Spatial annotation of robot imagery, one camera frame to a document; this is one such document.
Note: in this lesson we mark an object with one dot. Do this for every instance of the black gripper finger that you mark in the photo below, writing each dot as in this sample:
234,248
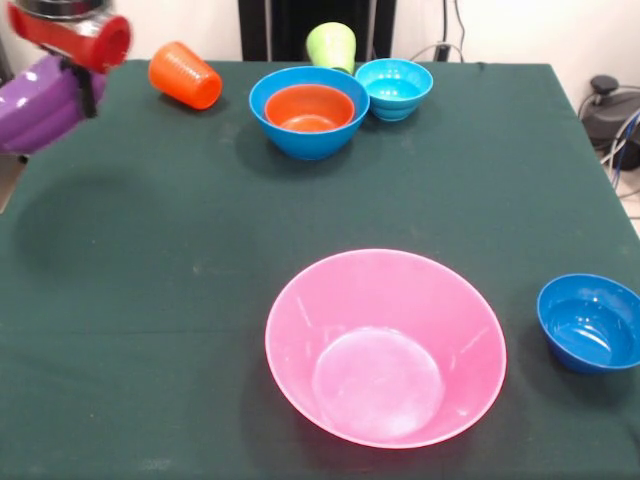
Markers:
86,92

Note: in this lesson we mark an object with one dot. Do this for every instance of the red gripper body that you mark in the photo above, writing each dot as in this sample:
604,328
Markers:
95,45

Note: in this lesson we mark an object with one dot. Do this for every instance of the large purple plastic bowl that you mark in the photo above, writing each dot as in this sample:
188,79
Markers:
35,110

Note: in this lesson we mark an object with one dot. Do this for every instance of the orange plastic cup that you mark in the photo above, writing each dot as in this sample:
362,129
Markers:
182,75

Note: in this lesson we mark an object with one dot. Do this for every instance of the orange plastic bowl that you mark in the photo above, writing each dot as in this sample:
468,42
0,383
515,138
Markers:
310,110

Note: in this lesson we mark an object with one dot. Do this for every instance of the large light blue bowl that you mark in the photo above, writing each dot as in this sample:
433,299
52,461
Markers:
310,145

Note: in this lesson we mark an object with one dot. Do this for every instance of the green plastic cup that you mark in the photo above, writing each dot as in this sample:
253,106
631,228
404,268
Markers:
330,45

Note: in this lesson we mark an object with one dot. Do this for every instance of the small cyan ribbed bowl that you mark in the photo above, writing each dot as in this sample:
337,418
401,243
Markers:
394,92

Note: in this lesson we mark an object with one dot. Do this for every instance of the large pink plastic bowl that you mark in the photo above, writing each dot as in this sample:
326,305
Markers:
310,310

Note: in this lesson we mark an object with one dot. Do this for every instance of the dark green tablecloth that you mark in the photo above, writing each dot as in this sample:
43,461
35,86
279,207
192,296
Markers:
400,210

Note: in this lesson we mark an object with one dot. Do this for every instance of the small dark blue bowl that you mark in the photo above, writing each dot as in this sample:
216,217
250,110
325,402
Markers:
590,325

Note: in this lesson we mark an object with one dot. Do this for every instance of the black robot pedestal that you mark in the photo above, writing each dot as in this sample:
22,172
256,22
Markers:
280,25

